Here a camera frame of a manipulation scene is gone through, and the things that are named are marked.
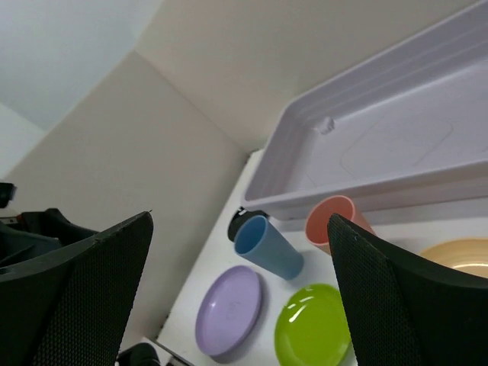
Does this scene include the beige bear plate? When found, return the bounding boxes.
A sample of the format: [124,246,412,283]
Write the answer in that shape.
[419,238,488,278]

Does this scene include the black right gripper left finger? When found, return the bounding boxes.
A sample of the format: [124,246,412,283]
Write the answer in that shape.
[1,211,153,365]

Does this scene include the purple plastic plate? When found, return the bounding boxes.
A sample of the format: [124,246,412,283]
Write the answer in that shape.
[194,265,267,363]

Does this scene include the blue plastic cup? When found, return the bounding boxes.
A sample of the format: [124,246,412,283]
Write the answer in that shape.
[234,215,304,281]

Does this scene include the coral plastic cup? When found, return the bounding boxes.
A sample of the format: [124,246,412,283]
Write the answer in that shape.
[304,195,374,255]

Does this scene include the black plastic plate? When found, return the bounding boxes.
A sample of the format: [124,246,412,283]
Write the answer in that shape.
[227,207,269,242]

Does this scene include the lavender plastic bin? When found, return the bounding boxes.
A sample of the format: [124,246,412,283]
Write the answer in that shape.
[241,1,487,220]

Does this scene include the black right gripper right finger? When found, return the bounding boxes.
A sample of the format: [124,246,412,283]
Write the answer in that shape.
[327,213,487,365]

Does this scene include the green plastic plate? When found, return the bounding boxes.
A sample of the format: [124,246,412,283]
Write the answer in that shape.
[274,284,351,365]

